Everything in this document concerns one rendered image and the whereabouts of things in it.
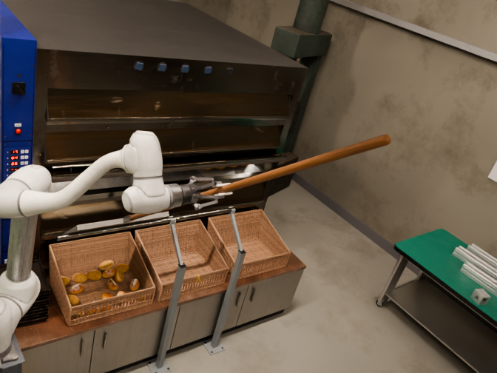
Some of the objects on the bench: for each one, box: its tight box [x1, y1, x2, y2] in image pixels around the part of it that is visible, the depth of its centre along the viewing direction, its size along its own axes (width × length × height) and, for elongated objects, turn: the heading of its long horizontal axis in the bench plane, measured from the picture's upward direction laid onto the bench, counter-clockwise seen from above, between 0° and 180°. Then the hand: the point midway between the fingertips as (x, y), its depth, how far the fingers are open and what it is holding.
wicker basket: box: [206, 209, 291, 280], centre depth 380 cm, size 49×56×28 cm
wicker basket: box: [49, 232, 155, 326], centre depth 306 cm, size 49×56×28 cm
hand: (222, 189), depth 187 cm, fingers closed on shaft, 3 cm apart
